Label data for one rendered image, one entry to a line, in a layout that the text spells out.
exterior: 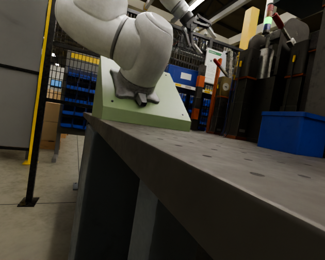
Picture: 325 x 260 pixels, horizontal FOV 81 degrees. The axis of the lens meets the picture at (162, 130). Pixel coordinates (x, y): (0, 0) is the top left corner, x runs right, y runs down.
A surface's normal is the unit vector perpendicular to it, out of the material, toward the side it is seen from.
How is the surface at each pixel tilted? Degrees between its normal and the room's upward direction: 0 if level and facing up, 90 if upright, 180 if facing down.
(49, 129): 90
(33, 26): 90
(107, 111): 90
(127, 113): 90
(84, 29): 127
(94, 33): 121
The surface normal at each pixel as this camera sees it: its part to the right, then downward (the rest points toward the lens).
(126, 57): -0.24, 0.65
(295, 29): 0.33, 0.09
